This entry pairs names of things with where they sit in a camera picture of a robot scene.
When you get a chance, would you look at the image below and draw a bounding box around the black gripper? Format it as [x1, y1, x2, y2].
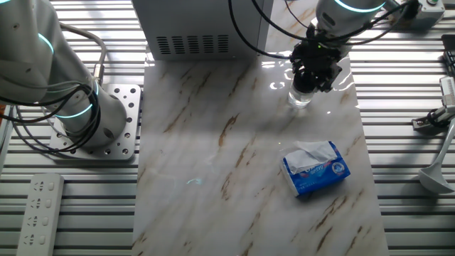
[290, 37, 344, 94]

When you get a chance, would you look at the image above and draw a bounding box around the black jar lid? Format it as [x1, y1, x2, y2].
[291, 70, 321, 94]

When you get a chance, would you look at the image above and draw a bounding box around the clear glass jar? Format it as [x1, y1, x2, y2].
[287, 85, 316, 110]

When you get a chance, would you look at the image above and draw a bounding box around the blue tissue pack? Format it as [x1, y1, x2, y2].
[280, 140, 352, 198]

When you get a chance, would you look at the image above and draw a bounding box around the silver metal box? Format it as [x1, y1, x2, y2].
[130, 0, 274, 62]

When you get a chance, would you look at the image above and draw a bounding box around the grey emergency stop box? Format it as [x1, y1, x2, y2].
[414, 0, 446, 23]

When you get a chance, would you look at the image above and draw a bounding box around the white marble board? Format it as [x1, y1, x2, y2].
[131, 0, 389, 256]

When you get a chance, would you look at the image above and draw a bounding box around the white power strip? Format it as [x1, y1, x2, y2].
[16, 173, 65, 256]

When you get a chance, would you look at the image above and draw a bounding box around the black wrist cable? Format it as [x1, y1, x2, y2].
[227, 0, 420, 60]

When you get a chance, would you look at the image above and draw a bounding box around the wrist camera with metal bracket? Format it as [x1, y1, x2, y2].
[382, 0, 422, 21]

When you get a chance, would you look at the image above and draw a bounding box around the small metal angle bracket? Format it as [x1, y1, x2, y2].
[411, 105, 455, 135]

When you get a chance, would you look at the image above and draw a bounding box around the silver depth camera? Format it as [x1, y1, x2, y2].
[439, 75, 455, 107]

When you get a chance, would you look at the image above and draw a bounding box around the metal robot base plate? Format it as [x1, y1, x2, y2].
[48, 83, 142, 161]

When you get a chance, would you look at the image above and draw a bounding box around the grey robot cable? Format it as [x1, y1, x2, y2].
[58, 21, 107, 88]

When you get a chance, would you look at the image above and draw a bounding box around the black base cable bundle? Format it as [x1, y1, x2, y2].
[0, 83, 102, 154]

